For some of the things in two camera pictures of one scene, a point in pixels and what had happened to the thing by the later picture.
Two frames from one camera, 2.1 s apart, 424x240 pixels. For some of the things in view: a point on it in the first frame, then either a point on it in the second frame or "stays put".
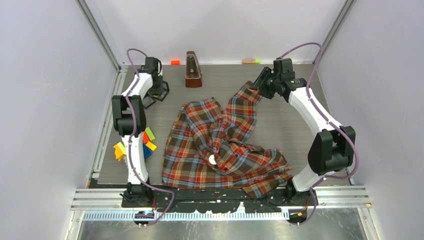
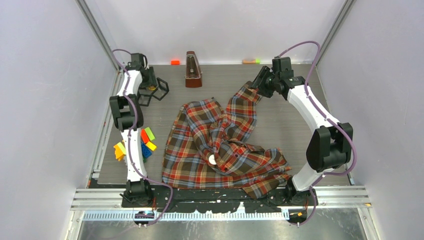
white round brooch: [211, 159] stays put
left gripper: [160, 78] to [152, 81]
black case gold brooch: [159, 93] stays put
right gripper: [259, 83] stays put
